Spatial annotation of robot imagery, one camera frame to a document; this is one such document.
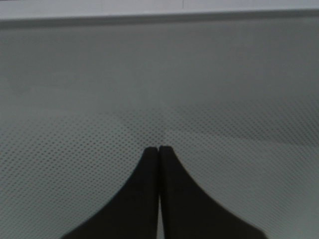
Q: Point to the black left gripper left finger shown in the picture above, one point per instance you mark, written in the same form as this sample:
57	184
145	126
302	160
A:
133	212

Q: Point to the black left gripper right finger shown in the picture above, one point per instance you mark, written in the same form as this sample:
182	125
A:
189	213

